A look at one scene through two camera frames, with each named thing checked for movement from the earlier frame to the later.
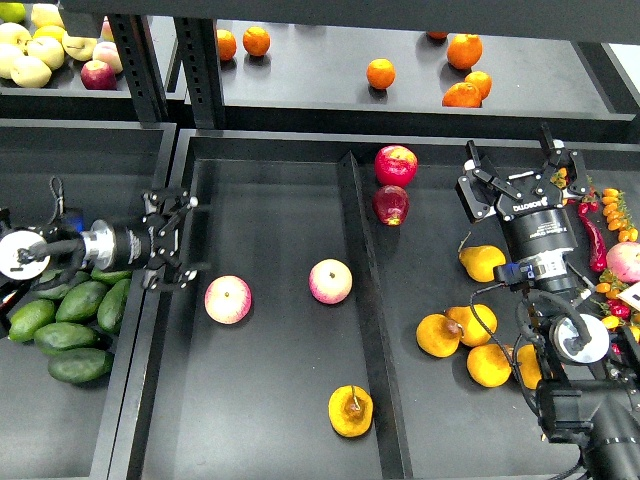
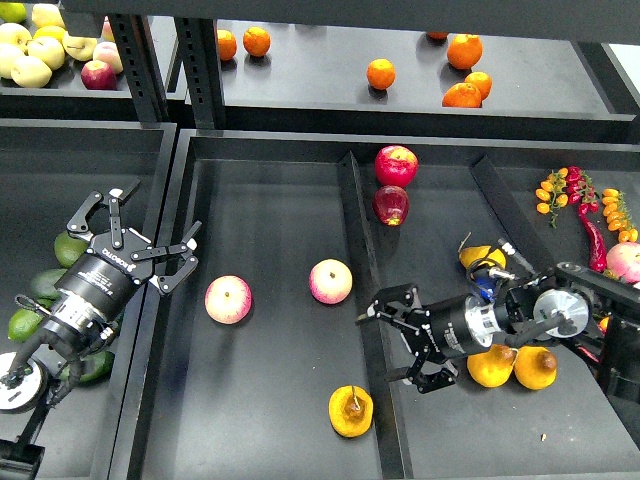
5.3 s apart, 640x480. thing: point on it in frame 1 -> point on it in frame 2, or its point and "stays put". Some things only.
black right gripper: (540, 229) -> (438, 333)
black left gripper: (126, 244) -> (106, 278)
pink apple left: (228, 299) stays put
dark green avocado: (80, 366) stays put
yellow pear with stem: (351, 410) stays put
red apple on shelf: (97, 75) stays put
